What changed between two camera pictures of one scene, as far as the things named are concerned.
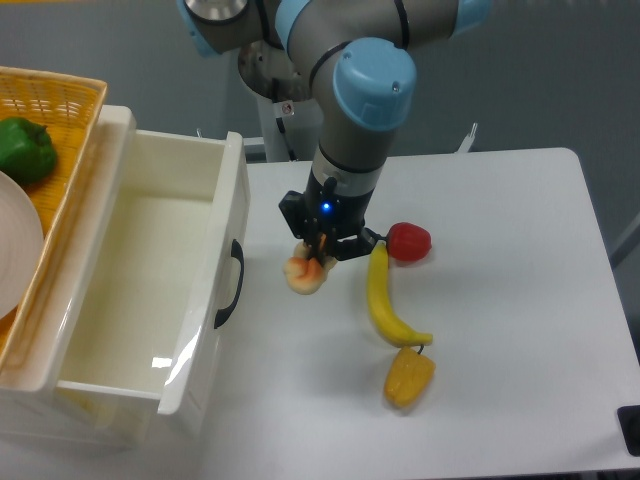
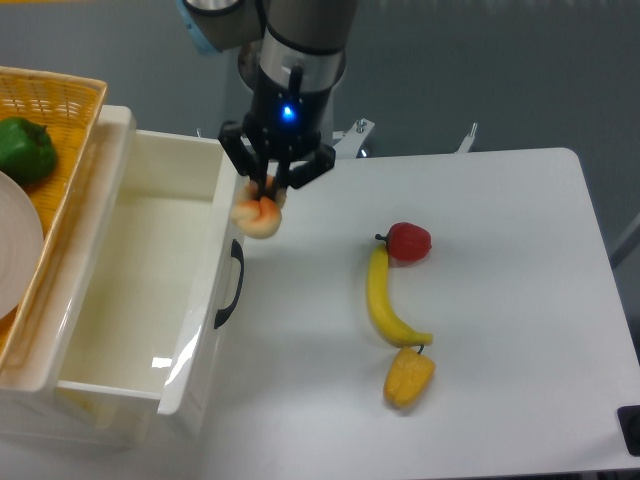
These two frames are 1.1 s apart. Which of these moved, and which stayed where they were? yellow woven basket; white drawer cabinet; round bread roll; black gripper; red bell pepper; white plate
Moved: black gripper; round bread roll
Stayed: red bell pepper; yellow woven basket; white plate; white drawer cabinet
